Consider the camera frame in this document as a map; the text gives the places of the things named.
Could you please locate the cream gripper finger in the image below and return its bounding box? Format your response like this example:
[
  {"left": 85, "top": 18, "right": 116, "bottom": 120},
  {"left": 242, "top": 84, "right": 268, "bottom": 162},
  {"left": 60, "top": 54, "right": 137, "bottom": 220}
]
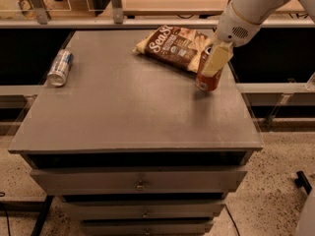
[{"left": 201, "top": 41, "right": 233, "bottom": 78}]

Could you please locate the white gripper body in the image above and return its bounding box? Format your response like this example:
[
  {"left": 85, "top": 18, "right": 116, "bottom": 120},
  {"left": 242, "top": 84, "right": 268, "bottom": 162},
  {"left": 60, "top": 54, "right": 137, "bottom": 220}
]
[{"left": 216, "top": 2, "right": 261, "bottom": 47}]

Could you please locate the red coke can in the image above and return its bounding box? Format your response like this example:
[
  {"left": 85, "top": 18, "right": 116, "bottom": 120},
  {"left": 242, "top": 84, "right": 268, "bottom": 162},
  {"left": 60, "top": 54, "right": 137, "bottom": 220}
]
[{"left": 196, "top": 45, "right": 222, "bottom": 92}]

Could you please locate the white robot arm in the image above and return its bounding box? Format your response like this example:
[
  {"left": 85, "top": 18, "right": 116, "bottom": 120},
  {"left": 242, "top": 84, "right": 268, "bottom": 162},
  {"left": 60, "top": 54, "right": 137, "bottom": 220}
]
[{"left": 198, "top": 0, "right": 315, "bottom": 78}]

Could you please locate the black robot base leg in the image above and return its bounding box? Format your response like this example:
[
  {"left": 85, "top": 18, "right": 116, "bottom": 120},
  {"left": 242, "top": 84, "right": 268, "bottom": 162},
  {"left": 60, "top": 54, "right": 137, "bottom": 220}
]
[{"left": 294, "top": 171, "right": 312, "bottom": 195}]

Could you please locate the brown chip bag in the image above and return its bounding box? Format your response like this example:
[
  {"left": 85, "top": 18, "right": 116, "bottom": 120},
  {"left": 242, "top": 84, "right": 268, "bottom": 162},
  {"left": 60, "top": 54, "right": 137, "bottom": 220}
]
[{"left": 136, "top": 25, "right": 212, "bottom": 73}]

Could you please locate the silver blue energy drink can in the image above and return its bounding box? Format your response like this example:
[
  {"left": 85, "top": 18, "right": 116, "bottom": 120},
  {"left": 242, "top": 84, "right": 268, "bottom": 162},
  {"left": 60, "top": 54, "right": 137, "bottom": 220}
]
[{"left": 47, "top": 49, "right": 74, "bottom": 87}]

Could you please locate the grey drawer cabinet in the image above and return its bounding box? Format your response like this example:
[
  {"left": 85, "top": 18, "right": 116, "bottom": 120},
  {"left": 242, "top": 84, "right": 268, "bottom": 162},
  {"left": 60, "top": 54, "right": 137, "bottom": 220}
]
[{"left": 10, "top": 30, "right": 262, "bottom": 223}]

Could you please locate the top grey drawer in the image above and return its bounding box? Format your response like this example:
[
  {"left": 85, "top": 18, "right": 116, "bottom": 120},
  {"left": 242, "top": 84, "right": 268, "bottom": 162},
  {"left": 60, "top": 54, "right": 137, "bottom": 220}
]
[{"left": 31, "top": 167, "right": 246, "bottom": 196}]

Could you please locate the grey drawer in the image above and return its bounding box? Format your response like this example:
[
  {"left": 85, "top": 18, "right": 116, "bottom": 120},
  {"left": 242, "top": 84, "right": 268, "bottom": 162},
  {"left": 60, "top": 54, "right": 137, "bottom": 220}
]
[
  {"left": 81, "top": 219, "right": 213, "bottom": 236},
  {"left": 63, "top": 200, "right": 224, "bottom": 220},
  {"left": 31, "top": 167, "right": 246, "bottom": 196}
]

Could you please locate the middle grey drawer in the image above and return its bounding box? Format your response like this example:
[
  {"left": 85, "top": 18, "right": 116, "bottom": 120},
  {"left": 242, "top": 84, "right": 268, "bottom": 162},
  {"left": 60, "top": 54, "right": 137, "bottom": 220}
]
[{"left": 63, "top": 200, "right": 224, "bottom": 220}]

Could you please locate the bottom grey drawer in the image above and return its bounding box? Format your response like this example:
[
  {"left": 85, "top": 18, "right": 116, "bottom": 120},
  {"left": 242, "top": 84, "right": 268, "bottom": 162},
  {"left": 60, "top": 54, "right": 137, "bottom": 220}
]
[{"left": 81, "top": 219, "right": 213, "bottom": 236}]

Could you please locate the black floor bar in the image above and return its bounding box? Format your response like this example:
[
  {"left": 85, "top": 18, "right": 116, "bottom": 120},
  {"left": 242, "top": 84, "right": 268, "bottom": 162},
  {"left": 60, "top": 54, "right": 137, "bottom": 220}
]
[{"left": 31, "top": 196, "right": 53, "bottom": 236}]

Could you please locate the grey metal shelf rail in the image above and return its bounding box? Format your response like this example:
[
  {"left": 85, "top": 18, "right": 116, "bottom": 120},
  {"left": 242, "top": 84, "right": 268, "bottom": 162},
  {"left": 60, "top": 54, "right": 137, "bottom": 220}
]
[{"left": 0, "top": 17, "right": 315, "bottom": 30}]

